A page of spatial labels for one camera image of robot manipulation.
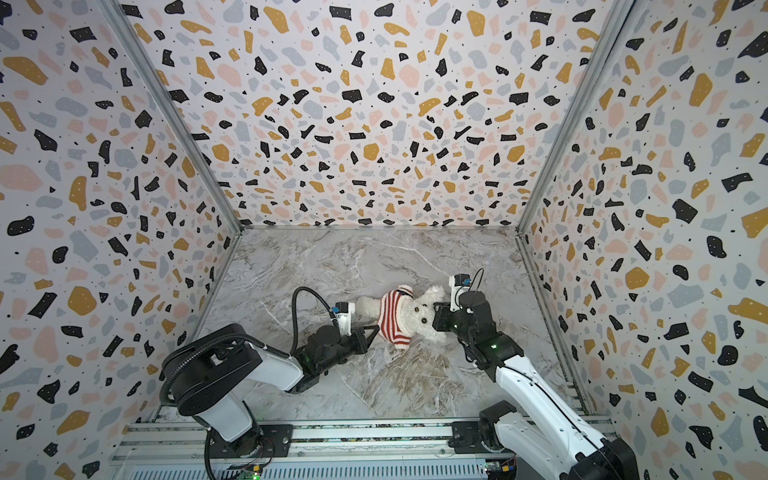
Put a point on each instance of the white plush teddy bear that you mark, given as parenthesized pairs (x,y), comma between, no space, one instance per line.
(415,317)

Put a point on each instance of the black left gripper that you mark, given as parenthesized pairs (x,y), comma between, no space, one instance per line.
(360,338)

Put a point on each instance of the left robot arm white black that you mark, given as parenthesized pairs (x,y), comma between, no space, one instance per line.
(199,379)

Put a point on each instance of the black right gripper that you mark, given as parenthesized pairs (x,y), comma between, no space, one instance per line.
(450,314)

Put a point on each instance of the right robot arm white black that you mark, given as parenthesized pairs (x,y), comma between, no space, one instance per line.
(538,425)

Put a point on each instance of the white ribbed vent strip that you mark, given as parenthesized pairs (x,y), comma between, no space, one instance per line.
(403,469)

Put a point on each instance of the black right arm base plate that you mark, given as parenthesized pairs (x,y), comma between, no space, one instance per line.
(475,437)

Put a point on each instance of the red white striped knit sweater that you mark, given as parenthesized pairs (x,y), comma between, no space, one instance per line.
(390,306)

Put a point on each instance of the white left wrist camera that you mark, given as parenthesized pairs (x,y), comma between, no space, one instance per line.
(343,313)

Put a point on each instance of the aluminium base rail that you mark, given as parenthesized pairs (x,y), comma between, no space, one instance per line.
(176,450)

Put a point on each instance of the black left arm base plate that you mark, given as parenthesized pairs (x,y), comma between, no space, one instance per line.
(267,441)

